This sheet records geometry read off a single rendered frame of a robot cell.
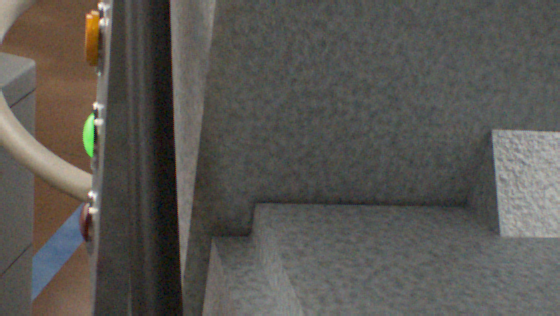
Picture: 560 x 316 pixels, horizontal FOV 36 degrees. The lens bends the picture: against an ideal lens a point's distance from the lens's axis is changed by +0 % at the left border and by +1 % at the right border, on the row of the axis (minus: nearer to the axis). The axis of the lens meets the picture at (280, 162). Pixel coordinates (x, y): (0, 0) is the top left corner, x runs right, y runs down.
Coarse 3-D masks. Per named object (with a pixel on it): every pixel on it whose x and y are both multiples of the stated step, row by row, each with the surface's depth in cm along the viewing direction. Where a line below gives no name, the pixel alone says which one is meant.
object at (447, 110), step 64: (192, 0) 25; (256, 0) 23; (320, 0) 23; (384, 0) 24; (448, 0) 24; (512, 0) 25; (192, 64) 25; (256, 64) 24; (320, 64) 24; (384, 64) 25; (448, 64) 25; (512, 64) 26; (192, 128) 25; (256, 128) 25; (320, 128) 25; (384, 128) 26; (448, 128) 26; (512, 128) 27; (192, 192) 26; (256, 192) 26; (320, 192) 26; (384, 192) 27; (448, 192) 28; (512, 192) 26; (192, 256) 27
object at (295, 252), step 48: (144, 0) 25; (144, 48) 24; (144, 96) 24; (144, 144) 23; (144, 192) 23; (144, 240) 23; (240, 240) 26; (288, 240) 24; (336, 240) 24; (384, 240) 25; (432, 240) 25; (480, 240) 26; (528, 240) 26; (144, 288) 22; (240, 288) 24; (288, 288) 22; (336, 288) 22; (384, 288) 22; (432, 288) 23; (480, 288) 23; (528, 288) 23
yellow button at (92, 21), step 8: (88, 16) 39; (96, 16) 39; (88, 24) 39; (96, 24) 39; (88, 32) 39; (96, 32) 39; (88, 40) 39; (96, 40) 39; (88, 48) 39; (96, 48) 39; (88, 56) 39; (96, 56) 39; (96, 64) 40
